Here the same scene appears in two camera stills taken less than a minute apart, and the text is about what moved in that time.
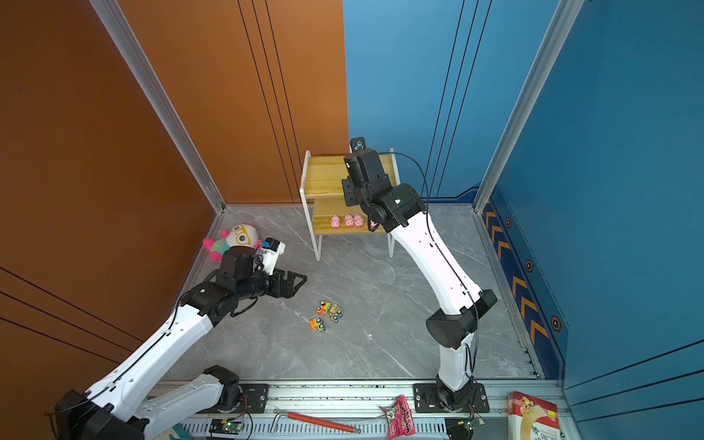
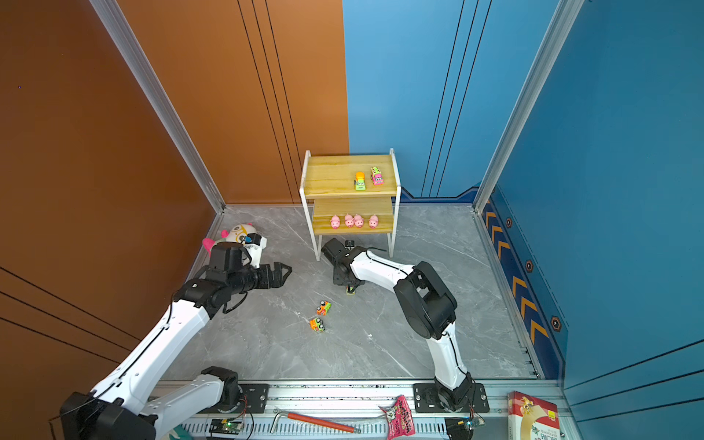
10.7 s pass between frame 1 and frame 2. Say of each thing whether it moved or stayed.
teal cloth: stayed
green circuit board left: stayed
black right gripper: moved
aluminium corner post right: stayed
